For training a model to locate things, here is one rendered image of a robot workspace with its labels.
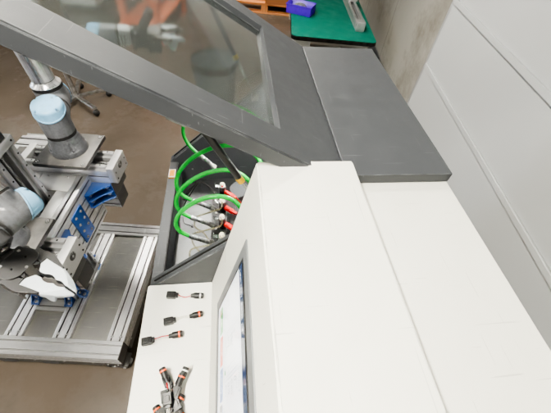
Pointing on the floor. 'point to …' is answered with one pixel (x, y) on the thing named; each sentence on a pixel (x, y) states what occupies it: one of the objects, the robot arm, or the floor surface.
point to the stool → (81, 93)
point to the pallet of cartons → (267, 6)
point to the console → (322, 299)
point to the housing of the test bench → (432, 244)
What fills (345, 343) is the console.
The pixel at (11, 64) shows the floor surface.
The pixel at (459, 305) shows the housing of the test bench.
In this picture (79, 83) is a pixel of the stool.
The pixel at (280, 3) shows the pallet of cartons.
